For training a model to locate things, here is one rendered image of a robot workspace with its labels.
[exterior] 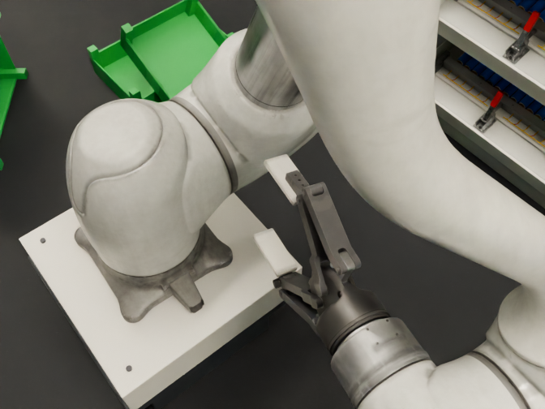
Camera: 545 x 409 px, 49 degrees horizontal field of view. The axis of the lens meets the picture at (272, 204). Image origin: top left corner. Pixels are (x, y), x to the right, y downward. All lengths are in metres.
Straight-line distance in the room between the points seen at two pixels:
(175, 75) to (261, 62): 0.80
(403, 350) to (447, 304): 0.62
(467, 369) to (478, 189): 0.25
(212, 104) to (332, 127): 0.45
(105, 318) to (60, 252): 0.14
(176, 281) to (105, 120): 0.26
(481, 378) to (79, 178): 0.48
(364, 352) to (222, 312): 0.32
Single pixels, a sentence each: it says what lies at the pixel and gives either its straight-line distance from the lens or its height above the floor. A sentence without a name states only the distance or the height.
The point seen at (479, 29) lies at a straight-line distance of 1.24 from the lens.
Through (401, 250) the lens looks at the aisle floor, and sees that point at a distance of 1.26.
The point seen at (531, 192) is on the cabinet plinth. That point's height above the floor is 0.02.
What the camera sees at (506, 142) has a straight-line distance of 1.33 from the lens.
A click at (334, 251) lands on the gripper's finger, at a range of 0.62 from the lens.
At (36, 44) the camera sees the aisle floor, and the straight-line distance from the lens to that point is 1.72.
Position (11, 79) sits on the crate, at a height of 0.00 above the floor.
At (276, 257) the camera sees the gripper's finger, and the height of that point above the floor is 0.39.
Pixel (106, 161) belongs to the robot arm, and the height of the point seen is 0.54.
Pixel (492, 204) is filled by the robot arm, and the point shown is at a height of 0.75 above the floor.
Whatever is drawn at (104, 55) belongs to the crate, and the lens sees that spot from 1.58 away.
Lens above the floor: 1.07
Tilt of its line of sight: 57 degrees down
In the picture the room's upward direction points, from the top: straight up
